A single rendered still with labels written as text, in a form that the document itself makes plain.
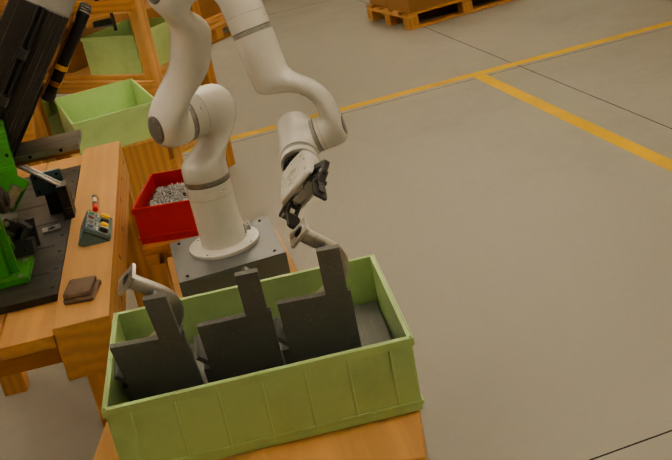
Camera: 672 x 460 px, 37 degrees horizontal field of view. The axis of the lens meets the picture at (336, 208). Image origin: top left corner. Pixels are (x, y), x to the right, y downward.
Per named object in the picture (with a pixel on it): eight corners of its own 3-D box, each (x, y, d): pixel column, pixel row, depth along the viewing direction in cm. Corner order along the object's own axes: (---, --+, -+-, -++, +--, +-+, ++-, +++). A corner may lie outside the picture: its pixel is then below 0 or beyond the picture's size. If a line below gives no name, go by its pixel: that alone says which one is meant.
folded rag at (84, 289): (72, 288, 260) (69, 277, 259) (102, 283, 259) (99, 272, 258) (63, 306, 251) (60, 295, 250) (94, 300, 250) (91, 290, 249)
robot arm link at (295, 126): (327, 163, 218) (288, 178, 220) (321, 130, 229) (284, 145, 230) (313, 134, 213) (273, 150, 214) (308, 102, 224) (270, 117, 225)
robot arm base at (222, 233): (249, 222, 277) (233, 160, 270) (267, 244, 260) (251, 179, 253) (184, 243, 272) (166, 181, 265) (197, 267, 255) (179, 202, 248)
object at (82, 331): (130, 176, 385) (120, 140, 379) (125, 367, 247) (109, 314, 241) (93, 184, 384) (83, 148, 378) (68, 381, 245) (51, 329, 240)
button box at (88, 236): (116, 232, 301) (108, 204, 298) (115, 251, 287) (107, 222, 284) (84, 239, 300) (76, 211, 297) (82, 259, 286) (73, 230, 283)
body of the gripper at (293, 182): (272, 172, 215) (275, 204, 207) (299, 139, 211) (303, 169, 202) (300, 187, 219) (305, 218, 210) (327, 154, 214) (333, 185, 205)
